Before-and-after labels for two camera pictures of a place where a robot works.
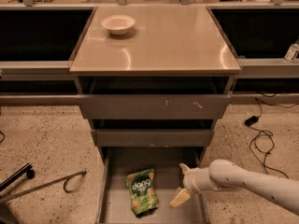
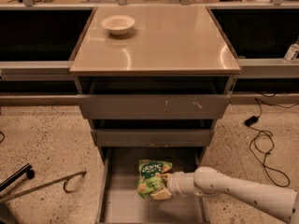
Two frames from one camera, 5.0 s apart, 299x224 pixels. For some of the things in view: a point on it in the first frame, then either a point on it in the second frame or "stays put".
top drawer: [154, 97] stays put
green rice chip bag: [142, 192] → [150, 179]
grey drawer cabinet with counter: [153, 96] stays put
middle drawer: [152, 133] stays put
